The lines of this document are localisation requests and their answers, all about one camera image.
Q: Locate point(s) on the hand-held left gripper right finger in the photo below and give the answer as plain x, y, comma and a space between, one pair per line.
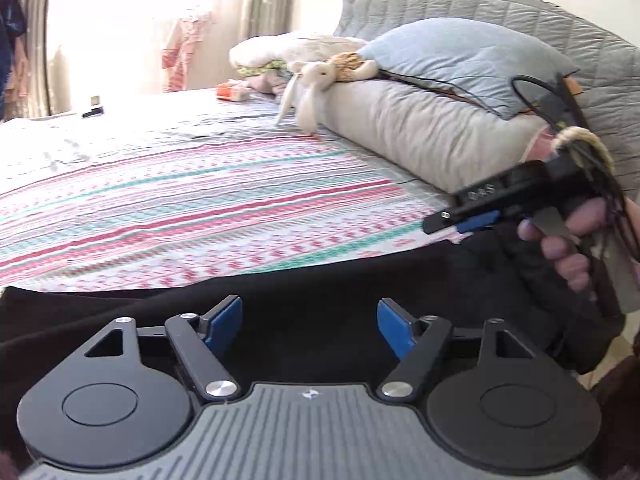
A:
392, 327

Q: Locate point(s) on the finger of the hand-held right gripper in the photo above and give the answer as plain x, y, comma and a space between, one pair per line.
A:
477, 221

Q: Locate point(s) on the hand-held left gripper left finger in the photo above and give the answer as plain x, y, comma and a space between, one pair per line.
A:
226, 320

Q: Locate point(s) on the black pants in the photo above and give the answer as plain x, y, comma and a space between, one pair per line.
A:
310, 280

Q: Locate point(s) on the person's right hand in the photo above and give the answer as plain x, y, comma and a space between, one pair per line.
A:
575, 270

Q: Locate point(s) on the small pink cloth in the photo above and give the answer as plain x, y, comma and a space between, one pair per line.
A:
540, 147

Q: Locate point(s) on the beige furry band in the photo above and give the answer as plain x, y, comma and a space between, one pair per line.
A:
582, 142

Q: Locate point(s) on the long beige bolster pillow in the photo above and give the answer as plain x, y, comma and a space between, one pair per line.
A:
425, 130

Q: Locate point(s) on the striped patterned bed sheet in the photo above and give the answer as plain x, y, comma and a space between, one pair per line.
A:
200, 200

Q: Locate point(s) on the light blue checked pillow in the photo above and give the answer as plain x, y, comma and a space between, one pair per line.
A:
465, 60

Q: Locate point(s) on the grey quilted headboard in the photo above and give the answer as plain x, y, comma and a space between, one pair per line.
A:
525, 15

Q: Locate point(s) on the white plush rabbit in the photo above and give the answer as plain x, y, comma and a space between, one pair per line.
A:
312, 80

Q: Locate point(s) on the orange tissue pack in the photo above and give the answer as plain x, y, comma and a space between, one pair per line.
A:
231, 91

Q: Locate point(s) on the pink folded cloth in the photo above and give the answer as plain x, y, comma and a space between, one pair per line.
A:
265, 84

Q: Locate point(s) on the person's dark clothing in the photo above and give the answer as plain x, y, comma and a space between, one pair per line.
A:
615, 425

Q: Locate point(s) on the black remote control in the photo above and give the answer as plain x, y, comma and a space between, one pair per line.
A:
93, 111

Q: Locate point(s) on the green floral folded cloth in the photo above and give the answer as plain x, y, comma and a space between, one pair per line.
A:
260, 67

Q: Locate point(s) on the white folded quilt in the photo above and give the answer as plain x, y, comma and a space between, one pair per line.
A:
280, 47

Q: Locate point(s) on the pink floral hanging cloth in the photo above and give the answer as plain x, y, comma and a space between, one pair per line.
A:
182, 50

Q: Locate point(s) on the dark hanging clothes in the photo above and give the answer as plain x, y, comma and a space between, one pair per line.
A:
10, 35

